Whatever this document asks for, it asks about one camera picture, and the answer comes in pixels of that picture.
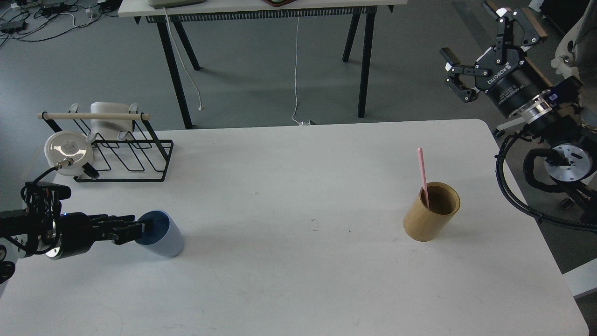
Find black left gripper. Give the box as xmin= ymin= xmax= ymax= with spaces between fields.
xmin=46 ymin=212 xmax=153 ymax=260

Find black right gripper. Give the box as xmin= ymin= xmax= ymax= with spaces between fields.
xmin=440 ymin=1 xmax=553 ymax=118

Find light blue cup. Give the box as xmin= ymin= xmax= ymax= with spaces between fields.
xmin=136 ymin=210 xmax=185 ymax=258

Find pink chopstick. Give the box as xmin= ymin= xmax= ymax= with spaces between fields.
xmin=417 ymin=147 xmax=430 ymax=209

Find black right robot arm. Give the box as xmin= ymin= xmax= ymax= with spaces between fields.
xmin=440 ymin=1 xmax=596 ymax=232

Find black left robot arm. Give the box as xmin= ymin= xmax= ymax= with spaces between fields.
xmin=0 ymin=182 xmax=157 ymax=287

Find white mug on rack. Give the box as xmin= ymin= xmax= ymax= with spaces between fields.
xmin=87 ymin=102 xmax=138 ymax=143

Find bamboo cylinder holder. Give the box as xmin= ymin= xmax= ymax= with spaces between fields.
xmin=403 ymin=182 xmax=460 ymax=242

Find white background table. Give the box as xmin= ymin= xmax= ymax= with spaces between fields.
xmin=118 ymin=0 xmax=396 ymax=130

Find black wire dish rack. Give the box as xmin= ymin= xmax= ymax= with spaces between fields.
xmin=37 ymin=105 xmax=174 ymax=182

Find white cable left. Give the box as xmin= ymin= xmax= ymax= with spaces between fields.
xmin=163 ymin=7 xmax=206 ymax=112

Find white hanging cable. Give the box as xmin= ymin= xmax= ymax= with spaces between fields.
xmin=291 ymin=16 xmax=312 ymax=126

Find floor cables and adapters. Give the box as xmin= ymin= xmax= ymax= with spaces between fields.
xmin=0 ymin=0 xmax=123 ymax=47

